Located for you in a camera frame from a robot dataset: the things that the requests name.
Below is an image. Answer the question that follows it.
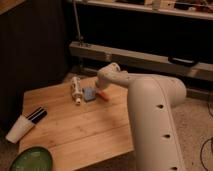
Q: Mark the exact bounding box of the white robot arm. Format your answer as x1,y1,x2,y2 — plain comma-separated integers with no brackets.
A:
96,63,186,171

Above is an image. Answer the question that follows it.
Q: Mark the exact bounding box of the clear plastic bottle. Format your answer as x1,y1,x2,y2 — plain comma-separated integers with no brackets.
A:
71,76,83,105

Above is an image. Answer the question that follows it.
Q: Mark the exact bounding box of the long wooden case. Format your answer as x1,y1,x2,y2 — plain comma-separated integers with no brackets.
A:
69,41,213,81

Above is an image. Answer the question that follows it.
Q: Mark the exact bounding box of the metal pole stand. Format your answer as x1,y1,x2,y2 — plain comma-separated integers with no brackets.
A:
72,0,89,47

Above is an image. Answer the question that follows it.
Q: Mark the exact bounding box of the wooden table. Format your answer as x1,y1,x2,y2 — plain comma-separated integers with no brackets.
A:
19,83,132,171

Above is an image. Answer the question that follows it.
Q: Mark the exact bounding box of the white paper cup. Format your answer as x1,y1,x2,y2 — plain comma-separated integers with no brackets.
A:
6,115,35,144

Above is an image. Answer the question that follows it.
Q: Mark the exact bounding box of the green plate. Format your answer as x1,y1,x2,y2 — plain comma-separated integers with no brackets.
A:
9,146,53,171

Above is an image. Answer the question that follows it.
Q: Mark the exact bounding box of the upper wooden shelf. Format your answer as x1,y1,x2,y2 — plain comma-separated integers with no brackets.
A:
66,0,213,22

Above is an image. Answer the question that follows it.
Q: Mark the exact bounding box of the black case handle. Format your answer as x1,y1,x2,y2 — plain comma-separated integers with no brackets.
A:
168,57,199,67

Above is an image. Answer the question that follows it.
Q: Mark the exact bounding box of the black cable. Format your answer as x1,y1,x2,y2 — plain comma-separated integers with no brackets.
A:
199,136,213,171

